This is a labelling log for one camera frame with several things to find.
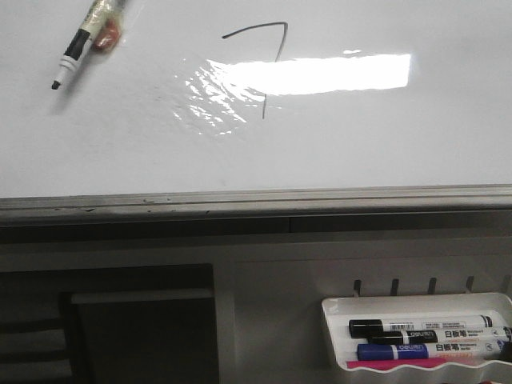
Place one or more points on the whiteboard with aluminium frame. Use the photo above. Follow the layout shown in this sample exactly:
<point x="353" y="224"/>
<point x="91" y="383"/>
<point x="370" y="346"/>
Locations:
<point x="209" y="109"/>

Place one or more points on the black whiteboard eraser block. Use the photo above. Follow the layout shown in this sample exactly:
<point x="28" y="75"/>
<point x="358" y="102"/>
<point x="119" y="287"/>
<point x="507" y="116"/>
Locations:
<point x="160" y="336"/>

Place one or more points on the black capped marker top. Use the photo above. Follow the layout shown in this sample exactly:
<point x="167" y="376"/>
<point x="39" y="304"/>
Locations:
<point x="360" y="328"/>

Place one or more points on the black capped marker middle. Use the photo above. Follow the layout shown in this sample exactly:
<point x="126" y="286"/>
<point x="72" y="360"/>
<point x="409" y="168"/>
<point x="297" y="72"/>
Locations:
<point x="408" y="337"/>

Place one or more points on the white plastic marker tray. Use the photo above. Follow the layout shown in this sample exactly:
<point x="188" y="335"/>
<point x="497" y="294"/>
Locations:
<point x="342" y="348"/>

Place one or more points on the blue capped whiteboard marker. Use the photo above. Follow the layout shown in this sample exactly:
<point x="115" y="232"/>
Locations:
<point x="485" y="350"/>

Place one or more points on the black whiteboard marker with tape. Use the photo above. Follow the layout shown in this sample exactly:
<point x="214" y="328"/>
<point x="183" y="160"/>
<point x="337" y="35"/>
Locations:
<point x="100" y="30"/>

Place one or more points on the black capped marker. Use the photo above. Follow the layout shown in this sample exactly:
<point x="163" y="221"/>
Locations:
<point x="360" y="328"/>
<point x="408" y="337"/>

